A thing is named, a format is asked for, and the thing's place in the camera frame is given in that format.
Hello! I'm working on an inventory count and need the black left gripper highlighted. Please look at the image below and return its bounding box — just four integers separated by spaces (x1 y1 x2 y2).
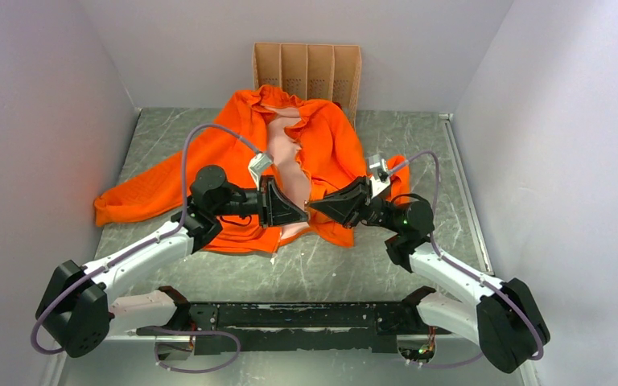
213 176 308 229

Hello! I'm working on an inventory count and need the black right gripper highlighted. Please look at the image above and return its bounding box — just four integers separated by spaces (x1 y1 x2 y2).
310 175 403 234

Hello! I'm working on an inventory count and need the orange jacket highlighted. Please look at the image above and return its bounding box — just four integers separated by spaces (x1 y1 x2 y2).
93 84 410 255

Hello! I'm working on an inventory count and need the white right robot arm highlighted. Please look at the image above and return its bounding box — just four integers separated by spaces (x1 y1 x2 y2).
307 177 550 373

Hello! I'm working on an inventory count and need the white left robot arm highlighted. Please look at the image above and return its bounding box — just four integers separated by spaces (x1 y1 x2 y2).
31 166 308 358

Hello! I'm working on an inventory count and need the tan perforated organizer rack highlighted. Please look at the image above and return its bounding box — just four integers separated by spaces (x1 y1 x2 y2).
252 43 362 125

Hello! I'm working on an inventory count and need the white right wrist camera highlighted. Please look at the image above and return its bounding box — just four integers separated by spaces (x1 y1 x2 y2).
366 154 391 199

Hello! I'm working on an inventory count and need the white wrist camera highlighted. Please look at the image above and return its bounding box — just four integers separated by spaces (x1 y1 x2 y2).
248 152 273 189
366 154 391 199

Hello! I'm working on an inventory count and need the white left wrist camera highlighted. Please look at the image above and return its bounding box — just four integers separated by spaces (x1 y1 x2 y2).
248 152 273 189

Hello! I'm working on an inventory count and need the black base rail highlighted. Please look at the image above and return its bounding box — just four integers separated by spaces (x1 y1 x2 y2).
137 301 454 356

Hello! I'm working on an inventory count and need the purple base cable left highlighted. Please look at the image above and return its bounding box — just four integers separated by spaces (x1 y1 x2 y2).
149 327 241 375

